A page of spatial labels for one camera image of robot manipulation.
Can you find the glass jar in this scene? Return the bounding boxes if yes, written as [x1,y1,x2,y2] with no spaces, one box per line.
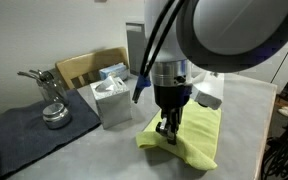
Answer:
[37,71,70,108]

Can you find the white cabinet doors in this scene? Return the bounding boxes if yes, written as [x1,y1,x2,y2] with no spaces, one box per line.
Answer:
[243,23,288,93]

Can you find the grey tissue box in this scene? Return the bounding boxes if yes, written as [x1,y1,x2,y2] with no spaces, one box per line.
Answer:
[89,77,133,130]

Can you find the black cable bundle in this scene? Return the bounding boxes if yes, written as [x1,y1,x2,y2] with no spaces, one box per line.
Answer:
[262,125,288,180]

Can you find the blue cable tape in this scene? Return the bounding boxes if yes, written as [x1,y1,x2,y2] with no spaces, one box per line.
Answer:
[135,75,152,90]

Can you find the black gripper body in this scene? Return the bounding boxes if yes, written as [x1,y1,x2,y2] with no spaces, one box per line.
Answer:
[153,83,193,109]

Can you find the metal utensil handle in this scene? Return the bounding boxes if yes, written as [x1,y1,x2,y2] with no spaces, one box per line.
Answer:
[16,70,44,82]
[28,68,55,84]

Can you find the yellow microfibre towel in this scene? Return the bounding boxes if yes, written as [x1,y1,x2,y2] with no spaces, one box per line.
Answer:
[135,98,223,172]

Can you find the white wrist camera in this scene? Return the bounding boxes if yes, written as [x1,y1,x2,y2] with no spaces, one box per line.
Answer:
[193,90,223,111]

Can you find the blue cardboard box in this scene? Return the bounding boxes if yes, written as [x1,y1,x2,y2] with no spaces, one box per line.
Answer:
[98,62,129,82]

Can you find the dark blue cloth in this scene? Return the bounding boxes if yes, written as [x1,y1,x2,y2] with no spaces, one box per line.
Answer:
[0,88,102,179]

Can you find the grey coffee machine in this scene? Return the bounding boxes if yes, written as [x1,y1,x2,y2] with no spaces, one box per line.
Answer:
[125,20,149,76]

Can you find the round steel container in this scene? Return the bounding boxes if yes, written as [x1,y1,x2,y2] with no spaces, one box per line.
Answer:
[42,102,73,130]

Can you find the white tissue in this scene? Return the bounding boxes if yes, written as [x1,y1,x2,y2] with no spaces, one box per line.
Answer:
[95,75,119,93]

